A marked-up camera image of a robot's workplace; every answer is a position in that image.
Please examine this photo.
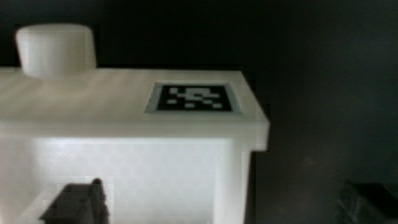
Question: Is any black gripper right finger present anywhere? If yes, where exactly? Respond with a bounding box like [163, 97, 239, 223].
[335, 182, 398, 224]

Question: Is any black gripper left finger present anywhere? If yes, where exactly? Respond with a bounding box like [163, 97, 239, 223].
[39, 178, 110, 224]

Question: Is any white drawer with knob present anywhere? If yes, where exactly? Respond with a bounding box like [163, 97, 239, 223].
[0, 24, 270, 224]

